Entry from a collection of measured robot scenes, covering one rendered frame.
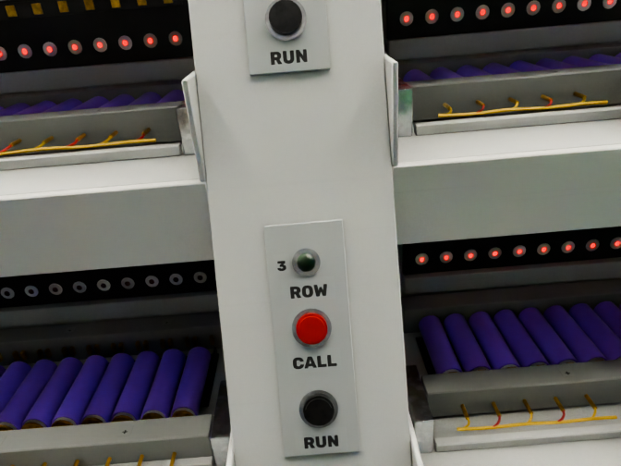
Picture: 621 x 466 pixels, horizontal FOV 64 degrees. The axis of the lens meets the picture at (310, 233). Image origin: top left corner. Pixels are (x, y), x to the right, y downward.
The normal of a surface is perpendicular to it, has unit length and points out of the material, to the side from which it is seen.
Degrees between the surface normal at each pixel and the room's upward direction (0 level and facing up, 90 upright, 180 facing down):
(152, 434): 21
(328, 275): 90
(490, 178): 111
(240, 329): 90
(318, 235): 90
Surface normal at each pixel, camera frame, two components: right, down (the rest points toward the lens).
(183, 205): 0.03, 0.44
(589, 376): -0.07, -0.89
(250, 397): 0.00, 0.08
